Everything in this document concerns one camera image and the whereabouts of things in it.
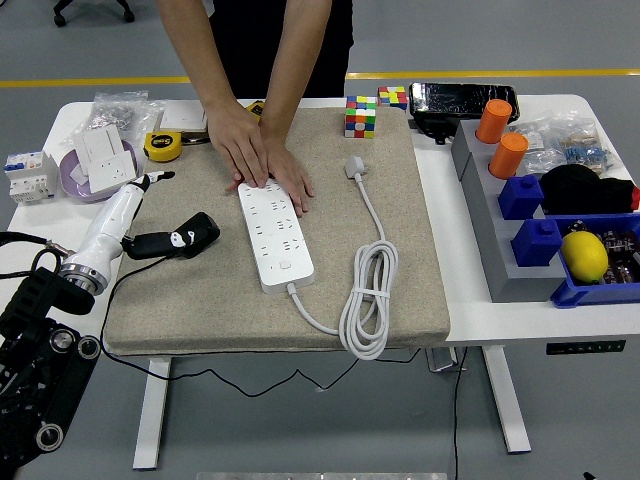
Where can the small yellow tape measure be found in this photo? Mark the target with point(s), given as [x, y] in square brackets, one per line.
[256, 111]

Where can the white power strip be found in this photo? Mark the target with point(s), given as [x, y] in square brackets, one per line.
[277, 240]

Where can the clear bag of resistors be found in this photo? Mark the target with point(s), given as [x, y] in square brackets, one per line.
[585, 145]

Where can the red object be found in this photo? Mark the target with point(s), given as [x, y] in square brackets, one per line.
[635, 198]

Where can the person's left hand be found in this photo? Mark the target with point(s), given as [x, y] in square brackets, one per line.
[290, 172]

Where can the small Rubik's cube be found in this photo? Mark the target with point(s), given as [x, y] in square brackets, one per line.
[392, 97]

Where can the orange cylinder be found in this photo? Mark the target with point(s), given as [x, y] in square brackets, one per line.
[492, 122]
[507, 157]

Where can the white circuit breaker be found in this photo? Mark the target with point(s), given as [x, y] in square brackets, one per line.
[30, 180]

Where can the black office chair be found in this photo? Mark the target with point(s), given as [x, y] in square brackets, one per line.
[59, 19]

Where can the clear bag of screws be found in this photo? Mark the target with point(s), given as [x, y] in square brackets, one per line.
[117, 115]

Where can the black foil wrapped box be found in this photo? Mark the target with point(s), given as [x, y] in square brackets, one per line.
[460, 97]

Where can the person's left forearm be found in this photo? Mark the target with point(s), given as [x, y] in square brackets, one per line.
[292, 60]

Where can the person's right hand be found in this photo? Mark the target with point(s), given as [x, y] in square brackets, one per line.
[240, 145]

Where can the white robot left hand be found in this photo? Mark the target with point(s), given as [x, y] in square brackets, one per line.
[112, 215]

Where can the black table control panel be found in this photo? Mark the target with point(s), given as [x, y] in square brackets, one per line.
[585, 347]

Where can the yellow lemon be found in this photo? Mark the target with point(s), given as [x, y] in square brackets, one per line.
[584, 257]

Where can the black cloth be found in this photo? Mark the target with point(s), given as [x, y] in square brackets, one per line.
[580, 192]

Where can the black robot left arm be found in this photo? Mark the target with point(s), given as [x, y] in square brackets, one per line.
[35, 350]

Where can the large Rubik's cube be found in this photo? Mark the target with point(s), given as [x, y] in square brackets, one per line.
[360, 117]

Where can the dark flat object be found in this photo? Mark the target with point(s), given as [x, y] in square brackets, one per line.
[196, 139]

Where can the black plug adapter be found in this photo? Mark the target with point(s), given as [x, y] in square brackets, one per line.
[205, 226]

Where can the person's right forearm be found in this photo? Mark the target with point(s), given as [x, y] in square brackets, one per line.
[195, 50]

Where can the small white plastic piece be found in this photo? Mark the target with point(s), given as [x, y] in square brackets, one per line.
[77, 175]

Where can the purple bowl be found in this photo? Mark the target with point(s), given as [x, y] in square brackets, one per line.
[70, 186]

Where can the small black dotted object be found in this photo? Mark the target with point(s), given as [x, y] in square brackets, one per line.
[575, 227]

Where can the white switch panel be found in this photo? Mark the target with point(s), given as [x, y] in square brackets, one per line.
[97, 142]

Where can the person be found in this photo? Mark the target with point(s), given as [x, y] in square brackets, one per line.
[250, 50]

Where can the long grey peg base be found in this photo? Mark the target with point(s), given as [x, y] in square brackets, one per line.
[495, 250]

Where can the white wall switch plate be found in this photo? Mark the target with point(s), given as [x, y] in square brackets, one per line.
[181, 119]

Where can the clear bag of small parts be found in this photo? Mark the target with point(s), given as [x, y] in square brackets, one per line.
[532, 150]

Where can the dark capacitors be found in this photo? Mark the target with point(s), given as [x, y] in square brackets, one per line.
[620, 260]

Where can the beige mat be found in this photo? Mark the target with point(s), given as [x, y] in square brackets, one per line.
[210, 310]

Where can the blue storage bin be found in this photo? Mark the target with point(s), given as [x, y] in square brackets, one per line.
[575, 296]

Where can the grey under-table box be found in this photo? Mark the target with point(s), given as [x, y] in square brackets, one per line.
[442, 361]

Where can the white table leg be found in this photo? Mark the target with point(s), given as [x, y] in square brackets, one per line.
[150, 425]
[505, 400]

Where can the blue block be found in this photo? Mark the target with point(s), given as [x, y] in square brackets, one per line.
[535, 245]
[520, 197]

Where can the black holder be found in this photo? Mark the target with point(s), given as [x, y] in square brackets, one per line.
[435, 128]

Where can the white wall socket panel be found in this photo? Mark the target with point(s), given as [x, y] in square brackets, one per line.
[112, 172]

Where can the small grey peg base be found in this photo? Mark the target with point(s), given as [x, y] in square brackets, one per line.
[462, 145]

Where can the large yellow tape measure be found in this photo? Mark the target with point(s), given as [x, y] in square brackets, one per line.
[162, 147]

